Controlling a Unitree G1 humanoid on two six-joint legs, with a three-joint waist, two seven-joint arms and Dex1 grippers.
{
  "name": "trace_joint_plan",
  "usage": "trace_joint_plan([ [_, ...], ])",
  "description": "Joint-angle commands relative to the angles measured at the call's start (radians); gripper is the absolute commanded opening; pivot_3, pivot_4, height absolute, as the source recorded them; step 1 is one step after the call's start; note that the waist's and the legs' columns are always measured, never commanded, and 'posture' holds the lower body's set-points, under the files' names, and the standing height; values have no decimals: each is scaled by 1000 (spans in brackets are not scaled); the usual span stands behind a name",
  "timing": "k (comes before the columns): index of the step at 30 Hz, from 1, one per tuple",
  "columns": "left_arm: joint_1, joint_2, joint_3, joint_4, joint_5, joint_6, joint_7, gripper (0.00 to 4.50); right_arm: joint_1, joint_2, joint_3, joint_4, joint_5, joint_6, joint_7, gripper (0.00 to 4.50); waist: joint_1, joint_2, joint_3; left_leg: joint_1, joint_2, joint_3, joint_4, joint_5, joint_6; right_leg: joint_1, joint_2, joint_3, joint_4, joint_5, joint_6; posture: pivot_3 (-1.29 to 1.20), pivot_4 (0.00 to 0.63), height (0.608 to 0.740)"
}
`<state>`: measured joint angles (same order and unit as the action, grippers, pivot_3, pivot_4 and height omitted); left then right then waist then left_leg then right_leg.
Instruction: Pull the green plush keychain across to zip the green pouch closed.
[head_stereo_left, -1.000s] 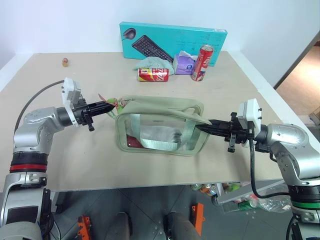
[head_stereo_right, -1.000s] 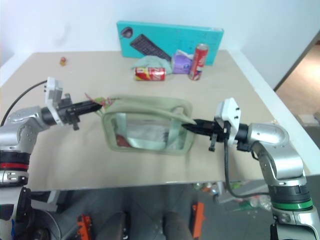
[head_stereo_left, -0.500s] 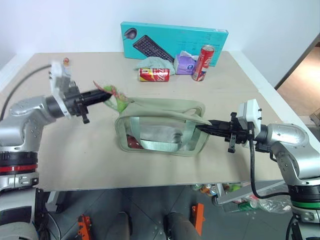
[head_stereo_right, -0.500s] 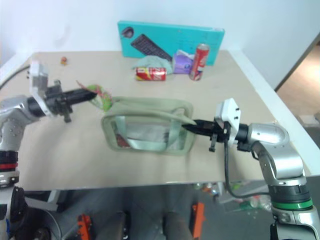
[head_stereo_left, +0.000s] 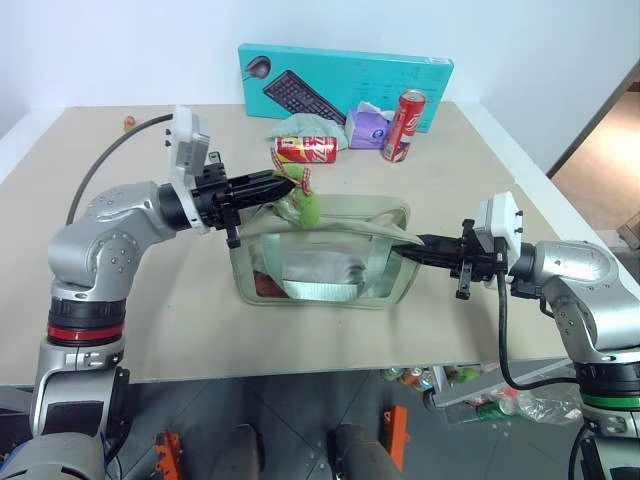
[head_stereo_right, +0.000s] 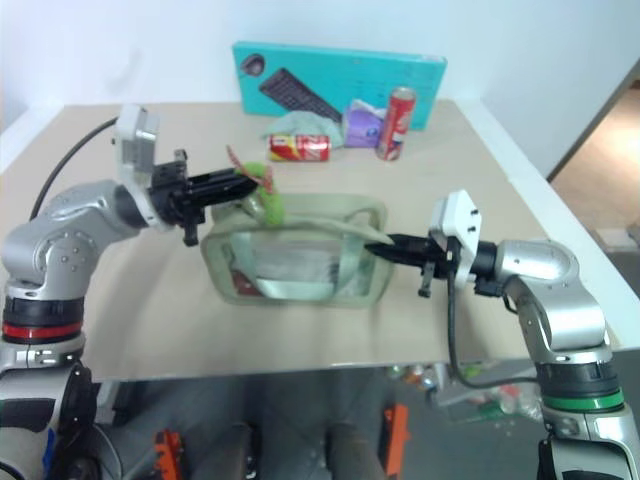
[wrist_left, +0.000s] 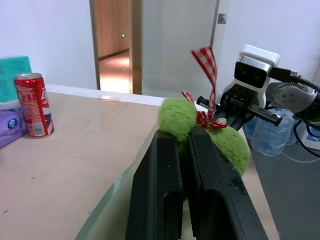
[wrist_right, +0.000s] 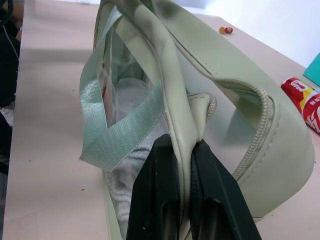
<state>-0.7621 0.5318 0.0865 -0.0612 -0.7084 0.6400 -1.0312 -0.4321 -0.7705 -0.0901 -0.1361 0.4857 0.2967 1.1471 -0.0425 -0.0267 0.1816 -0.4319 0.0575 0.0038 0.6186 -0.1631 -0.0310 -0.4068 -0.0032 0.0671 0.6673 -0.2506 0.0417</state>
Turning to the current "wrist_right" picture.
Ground white cloth inside pouch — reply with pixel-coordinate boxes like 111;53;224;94
104;77;173;223

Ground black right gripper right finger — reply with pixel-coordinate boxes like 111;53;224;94
187;138;259;240

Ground red yellow snack packet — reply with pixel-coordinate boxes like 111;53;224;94
280;76;320;136

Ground person in dark clothes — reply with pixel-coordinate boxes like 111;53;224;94
0;0;26;176

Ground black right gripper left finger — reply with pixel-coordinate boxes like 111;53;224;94
125;133;186;240

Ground thin white cable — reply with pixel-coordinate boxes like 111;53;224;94
0;17;21;76

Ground pale green zip pouch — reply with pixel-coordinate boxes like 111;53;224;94
78;0;315;240

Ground teal flat card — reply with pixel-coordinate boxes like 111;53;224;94
302;51;320;88

